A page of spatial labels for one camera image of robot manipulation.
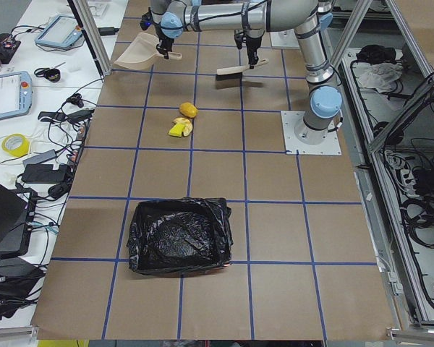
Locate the beige plastic dustpan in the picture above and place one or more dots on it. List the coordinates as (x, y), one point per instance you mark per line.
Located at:
(142, 53)

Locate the small black bowl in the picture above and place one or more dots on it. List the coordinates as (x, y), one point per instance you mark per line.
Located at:
(53, 75)

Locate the lower teach pendant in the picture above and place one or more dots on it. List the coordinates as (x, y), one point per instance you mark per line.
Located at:
(16, 94)

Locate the black power adapter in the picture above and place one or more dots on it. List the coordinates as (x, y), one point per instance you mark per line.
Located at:
(44, 174)

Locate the black bag lined bin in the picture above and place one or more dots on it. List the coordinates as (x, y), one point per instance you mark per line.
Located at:
(180, 236)

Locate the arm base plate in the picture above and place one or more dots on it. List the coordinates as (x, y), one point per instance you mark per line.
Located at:
(302, 140)

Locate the yellow tape roll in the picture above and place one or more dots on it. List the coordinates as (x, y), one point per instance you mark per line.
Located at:
(16, 145)

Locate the upper teach pendant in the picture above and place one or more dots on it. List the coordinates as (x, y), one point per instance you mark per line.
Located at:
(61, 33)

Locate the yellow potato toy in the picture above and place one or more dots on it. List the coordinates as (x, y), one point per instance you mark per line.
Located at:
(188, 109)

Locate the black scissors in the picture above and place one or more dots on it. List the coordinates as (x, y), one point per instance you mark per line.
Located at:
(39, 72)

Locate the black laptop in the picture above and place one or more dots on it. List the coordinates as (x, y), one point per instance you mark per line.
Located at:
(17, 210)

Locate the croissant bread toy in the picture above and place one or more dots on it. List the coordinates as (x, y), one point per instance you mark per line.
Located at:
(188, 126)

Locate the aluminium frame post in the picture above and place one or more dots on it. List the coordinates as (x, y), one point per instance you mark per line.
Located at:
(86, 23)

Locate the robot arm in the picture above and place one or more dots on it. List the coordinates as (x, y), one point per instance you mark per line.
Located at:
(325, 99)
(306, 18)

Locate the yellow sponge piece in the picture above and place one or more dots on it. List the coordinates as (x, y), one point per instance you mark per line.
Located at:
(177, 130)

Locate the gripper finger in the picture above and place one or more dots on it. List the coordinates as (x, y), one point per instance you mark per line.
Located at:
(253, 64)

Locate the beige hand brush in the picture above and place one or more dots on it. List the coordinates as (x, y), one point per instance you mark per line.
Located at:
(236, 72)

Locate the teach pendant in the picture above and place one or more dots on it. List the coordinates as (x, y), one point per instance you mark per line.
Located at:
(61, 33)
(16, 94)

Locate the white cloth rag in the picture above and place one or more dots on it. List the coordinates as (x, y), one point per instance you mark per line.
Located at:
(381, 77)

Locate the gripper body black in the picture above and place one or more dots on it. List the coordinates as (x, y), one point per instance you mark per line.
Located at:
(165, 41)
(253, 45)

